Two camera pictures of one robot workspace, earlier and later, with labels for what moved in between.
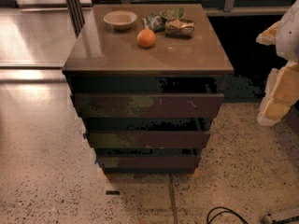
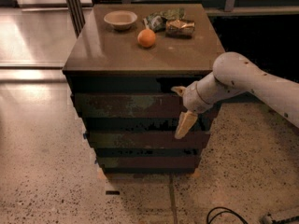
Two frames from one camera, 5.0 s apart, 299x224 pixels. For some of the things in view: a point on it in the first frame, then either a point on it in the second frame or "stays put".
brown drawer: (149, 105) stays put
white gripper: (290, 36) → (192, 99)
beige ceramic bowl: (120, 20) stays put
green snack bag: (157, 21) stays put
